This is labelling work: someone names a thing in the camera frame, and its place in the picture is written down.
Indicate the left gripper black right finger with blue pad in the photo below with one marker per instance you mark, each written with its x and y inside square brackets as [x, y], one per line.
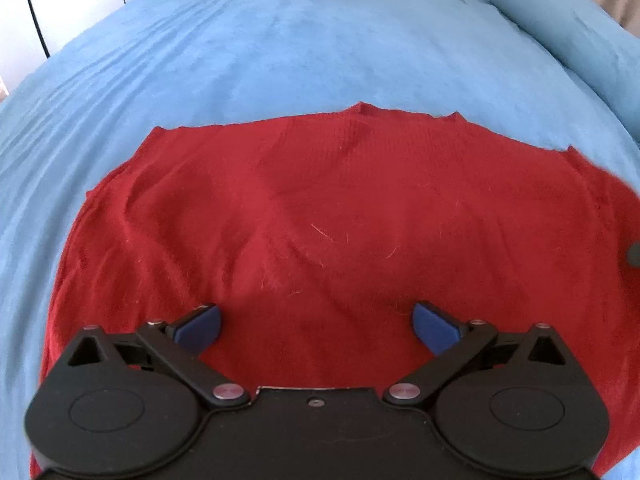
[478, 364]

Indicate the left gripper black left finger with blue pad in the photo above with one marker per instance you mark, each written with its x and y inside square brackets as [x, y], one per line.
[156, 366]

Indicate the red knit garment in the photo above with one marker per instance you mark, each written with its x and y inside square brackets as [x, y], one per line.
[317, 234]

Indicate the teal bolster pillow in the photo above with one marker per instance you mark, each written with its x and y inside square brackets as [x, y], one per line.
[591, 44]

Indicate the blue bed cover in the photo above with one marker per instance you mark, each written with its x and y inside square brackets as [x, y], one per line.
[173, 63]

